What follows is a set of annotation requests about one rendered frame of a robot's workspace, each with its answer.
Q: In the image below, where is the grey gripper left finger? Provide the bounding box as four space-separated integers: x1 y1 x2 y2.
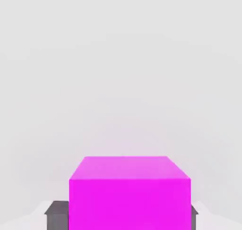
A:
18 200 70 230

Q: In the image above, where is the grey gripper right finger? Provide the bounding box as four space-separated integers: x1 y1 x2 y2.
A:
190 201 227 230

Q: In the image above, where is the small magenta cube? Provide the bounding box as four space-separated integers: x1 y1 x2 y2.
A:
69 155 192 230

